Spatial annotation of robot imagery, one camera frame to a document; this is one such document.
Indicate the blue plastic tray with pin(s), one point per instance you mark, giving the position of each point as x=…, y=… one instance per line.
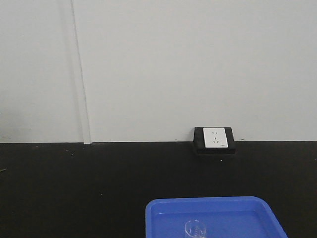
x=224, y=217

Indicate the clear glass beaker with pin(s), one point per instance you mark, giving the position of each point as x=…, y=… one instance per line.
x=195, y=229

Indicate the black and white power outlet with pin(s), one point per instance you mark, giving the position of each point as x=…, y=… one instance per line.
x=214, y=140

